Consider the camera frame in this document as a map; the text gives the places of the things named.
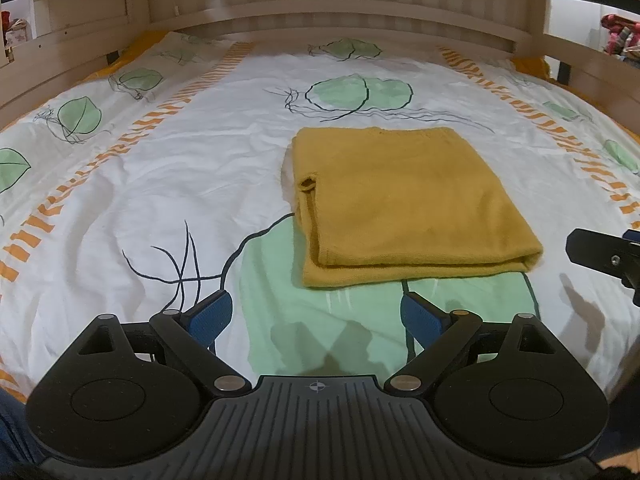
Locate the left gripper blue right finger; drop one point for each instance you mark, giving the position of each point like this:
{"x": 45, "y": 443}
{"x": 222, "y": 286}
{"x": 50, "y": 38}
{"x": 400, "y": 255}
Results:
{"x": 443, "y": 336}

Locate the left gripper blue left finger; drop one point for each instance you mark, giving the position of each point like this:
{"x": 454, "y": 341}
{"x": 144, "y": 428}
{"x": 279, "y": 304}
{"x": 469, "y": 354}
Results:
{"x": 188, "y": 338}

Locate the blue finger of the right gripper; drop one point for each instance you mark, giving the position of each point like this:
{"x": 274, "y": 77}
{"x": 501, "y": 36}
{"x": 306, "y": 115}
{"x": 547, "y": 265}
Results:
{"x": 632, "y": 236}

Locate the mustard yellow knit sweater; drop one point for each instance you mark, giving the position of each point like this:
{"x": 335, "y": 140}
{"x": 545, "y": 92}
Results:
{"x": 380, "y": 205}

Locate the pile of red clothes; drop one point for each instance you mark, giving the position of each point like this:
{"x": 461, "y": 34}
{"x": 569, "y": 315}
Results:
{"x": 623, "y": 36}

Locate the white leaf-print duvet cover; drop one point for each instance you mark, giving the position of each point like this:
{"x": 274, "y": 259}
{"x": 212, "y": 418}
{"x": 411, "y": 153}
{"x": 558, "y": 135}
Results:
{"x": 169, "y": 177}

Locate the orange bed sheet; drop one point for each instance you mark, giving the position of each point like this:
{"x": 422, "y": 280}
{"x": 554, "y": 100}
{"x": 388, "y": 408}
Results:
{"x": 534, "y": 66}

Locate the light wooden bed frame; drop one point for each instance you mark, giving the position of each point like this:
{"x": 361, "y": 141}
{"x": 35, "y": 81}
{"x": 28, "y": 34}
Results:
{"x": 73, "y": 38}

